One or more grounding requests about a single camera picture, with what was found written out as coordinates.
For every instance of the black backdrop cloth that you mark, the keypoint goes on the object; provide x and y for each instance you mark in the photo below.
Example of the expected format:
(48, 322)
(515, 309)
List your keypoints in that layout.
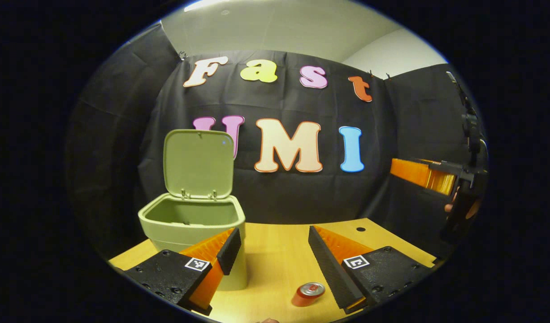
(301, 197)

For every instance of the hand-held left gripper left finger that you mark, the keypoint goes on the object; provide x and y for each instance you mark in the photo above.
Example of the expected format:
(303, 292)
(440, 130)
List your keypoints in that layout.
(229, 251)

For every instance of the wooden desktop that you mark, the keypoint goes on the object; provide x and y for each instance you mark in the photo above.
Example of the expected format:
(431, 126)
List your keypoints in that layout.
(274, 260)

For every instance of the green desktop garbage bin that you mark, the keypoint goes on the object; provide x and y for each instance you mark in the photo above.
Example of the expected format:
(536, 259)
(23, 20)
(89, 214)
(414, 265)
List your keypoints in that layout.
(198, 161)

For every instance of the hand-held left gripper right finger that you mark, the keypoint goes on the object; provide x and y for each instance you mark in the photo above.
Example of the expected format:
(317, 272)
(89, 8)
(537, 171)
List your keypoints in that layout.
(331, 271)

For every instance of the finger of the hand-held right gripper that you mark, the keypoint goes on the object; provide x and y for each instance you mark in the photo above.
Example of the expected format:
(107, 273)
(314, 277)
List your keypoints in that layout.
(413, 172)

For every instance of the red pop can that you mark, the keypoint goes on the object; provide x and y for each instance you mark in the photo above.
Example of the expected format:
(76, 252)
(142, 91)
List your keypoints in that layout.
(307, 295)

